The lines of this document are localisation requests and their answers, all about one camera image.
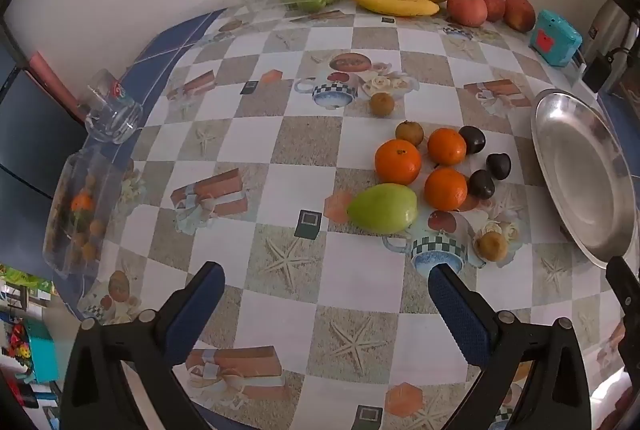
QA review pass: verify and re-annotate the teal storage bin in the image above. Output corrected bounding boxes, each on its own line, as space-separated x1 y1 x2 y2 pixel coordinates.
22 320 61 383

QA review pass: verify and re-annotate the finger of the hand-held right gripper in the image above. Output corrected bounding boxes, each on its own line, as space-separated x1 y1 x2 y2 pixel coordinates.
605 255 640 311

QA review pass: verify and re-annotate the dark plum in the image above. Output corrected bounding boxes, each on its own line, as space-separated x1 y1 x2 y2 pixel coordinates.
468 170 496 199
486 153 512 178
458 126 487 155

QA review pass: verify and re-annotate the clear container of small fruits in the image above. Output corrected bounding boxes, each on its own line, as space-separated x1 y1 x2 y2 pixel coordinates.
42 149 133 281

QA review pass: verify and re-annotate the orange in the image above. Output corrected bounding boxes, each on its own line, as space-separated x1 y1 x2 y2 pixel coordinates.
426 128 468 167
424 168 469 211
374 138 423 185

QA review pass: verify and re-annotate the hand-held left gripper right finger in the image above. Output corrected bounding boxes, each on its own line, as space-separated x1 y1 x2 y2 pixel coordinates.
428 262 593 430

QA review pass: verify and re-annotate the clear glass mug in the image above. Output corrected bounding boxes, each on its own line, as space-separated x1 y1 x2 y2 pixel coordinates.
82 68 144 145

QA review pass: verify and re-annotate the steel thermos jug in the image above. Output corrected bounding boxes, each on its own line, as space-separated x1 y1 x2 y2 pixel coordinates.
587 0 640 75

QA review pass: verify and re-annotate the red board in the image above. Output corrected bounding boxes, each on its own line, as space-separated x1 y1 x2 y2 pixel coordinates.
30 52 83 121

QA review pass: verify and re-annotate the steel plate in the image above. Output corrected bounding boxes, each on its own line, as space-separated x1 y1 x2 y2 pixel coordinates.
530 88 636 269

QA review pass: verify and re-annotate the small brown round fruit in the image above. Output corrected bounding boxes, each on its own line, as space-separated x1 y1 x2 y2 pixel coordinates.
395 120 425 147
474 231 509 262
369 92 396 117

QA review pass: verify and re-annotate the teal box with red label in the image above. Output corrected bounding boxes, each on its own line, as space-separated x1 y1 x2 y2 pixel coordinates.
529 10 583 68

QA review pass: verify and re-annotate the dark cabinet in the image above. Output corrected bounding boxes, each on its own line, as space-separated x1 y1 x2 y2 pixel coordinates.
0 44 88 271

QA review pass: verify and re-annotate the printed checkered tablecloth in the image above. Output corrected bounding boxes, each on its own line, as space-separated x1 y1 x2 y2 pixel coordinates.
42 4 640 430

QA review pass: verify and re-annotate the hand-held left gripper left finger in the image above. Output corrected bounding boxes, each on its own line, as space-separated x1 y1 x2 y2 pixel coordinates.
60 261 226 430

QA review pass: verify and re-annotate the green mango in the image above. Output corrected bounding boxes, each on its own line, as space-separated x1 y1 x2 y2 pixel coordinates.
346 183 418 233

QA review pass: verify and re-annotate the black power adapter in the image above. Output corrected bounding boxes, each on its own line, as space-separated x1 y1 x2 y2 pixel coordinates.
584 51 613 93

